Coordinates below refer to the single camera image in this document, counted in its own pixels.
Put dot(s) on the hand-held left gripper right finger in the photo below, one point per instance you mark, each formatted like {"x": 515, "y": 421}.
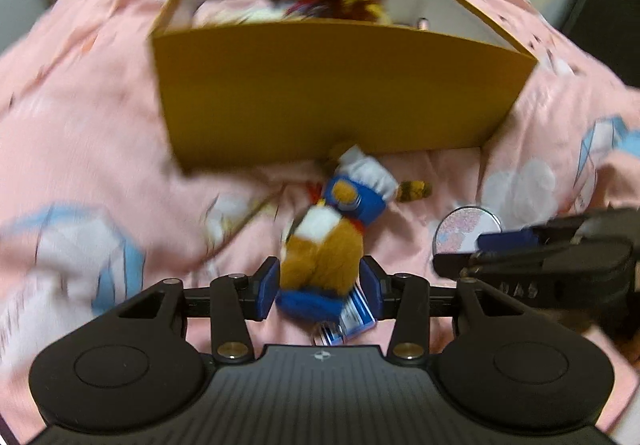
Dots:
{"x": 370, "y": 282}

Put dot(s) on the white crochet bunny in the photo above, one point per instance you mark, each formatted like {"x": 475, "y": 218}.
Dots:
{"x": 260, "y": 15}

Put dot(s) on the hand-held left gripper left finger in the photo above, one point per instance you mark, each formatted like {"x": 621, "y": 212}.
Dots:
{"x": 270, "y": 282}

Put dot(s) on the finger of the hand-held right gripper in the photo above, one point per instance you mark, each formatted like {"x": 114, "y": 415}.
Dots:
{"x": 550, "y": 270}
{"x": 505, "y": 240}

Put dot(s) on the black chair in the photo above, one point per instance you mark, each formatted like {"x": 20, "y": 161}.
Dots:
{"x": 612, "y": 25}

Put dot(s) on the brown white blue plush toy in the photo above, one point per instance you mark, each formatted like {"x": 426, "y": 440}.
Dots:
{"x": 325, "y": 245}

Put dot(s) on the orange cardboard box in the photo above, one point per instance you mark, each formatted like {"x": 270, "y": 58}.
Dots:
{"x": 325, "y": 90}

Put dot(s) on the pink printed blanket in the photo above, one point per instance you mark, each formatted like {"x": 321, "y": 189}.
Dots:
{"x": 100, "y": 125}

